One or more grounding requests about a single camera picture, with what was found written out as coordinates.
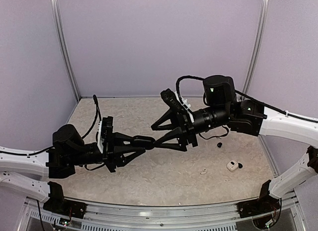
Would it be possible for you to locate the left aluminium frame post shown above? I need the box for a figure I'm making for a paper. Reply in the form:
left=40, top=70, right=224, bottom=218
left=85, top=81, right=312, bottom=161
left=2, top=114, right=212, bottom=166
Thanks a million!
left=50, top=0, right=81, bottom=103

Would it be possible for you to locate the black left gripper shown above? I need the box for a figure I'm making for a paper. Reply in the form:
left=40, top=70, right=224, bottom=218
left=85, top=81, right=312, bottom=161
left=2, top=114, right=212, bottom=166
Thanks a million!
left=70, top=132, right=145, bottom=173

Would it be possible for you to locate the aluminium frame post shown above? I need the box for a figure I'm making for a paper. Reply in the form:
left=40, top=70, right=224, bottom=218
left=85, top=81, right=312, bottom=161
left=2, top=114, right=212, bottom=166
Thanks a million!
left=242, top=0, right=270, bottom=94
left=50, top=0, right=81, bottom=103

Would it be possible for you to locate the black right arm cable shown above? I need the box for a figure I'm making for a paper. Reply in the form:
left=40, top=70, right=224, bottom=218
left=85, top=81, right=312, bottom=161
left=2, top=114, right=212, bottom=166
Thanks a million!
left=175, top=75, right=318, bottom=122

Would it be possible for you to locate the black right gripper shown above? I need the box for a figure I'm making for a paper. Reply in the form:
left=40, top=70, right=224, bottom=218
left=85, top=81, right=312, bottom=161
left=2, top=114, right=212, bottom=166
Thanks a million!
left=151, top=104, right=231, bottom=151

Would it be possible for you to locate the white earbud charging case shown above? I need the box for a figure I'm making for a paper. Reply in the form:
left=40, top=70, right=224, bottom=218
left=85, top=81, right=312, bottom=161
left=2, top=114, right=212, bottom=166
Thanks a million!
left=227, top=160, right=239, bottom=171

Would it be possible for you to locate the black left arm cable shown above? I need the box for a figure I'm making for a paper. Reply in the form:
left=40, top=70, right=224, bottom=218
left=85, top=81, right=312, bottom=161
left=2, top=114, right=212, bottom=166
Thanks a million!
left=0, top=94, right=103, bottom=157

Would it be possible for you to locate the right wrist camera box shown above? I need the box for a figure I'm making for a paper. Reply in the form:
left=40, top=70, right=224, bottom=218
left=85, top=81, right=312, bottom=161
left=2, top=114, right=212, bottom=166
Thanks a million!
left=160, top=88, right=191, bottom=114

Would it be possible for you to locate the right aluminium frame post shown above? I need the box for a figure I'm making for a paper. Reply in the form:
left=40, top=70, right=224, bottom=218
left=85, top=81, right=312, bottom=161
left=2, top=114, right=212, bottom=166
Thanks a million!
left=242, top=0, right=270, bottom=94

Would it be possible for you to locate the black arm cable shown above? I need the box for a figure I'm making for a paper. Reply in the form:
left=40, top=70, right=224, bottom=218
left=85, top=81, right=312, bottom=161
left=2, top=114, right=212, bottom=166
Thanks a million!
left=175, top=75, right=318, bottom=122
left=0, top=94, right=103, bottom=157

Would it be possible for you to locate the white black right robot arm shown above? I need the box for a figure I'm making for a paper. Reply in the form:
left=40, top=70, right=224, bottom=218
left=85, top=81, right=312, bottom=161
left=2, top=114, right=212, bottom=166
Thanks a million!
left=152, top=75, right=318, bottom=213

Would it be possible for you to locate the black oval charging case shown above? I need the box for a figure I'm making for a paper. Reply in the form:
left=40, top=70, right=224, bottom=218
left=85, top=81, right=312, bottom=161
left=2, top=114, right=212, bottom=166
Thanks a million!
left=130, top=135, right=156, bottom=150

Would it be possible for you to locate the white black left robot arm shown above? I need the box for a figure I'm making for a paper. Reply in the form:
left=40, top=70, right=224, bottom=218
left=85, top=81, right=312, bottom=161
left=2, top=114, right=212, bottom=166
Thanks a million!
left=0, top=123, right=155, bottom=214

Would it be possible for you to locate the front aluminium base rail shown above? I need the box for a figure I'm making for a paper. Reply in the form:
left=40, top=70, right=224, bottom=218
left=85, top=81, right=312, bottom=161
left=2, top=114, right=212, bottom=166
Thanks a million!
left=22, top=191, right=304, bottom=231

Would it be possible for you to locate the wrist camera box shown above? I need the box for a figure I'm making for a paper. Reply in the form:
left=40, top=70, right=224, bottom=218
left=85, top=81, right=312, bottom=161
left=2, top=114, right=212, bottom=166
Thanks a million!
left=160, top=88, right=191, bottom=114
left=97, top=116, right=113, bottom=154

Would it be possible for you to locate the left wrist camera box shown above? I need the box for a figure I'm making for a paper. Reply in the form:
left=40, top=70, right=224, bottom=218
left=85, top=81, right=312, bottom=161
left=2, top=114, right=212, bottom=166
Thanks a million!
left=97, top=116, right=113, bottom=154

